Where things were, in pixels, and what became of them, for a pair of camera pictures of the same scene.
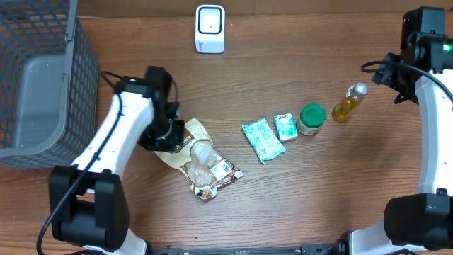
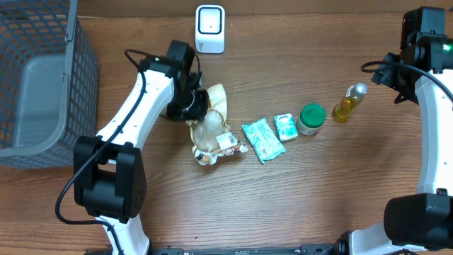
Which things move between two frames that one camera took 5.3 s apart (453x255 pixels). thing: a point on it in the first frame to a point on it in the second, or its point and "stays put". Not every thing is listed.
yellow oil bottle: (350, 102) stays put
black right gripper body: (386, 76) stays put
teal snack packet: (264, 140) stays put
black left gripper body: (163, 134) to (190, 106)
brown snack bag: (198, 158) to (211, 136)
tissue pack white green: (286, 126) stays put
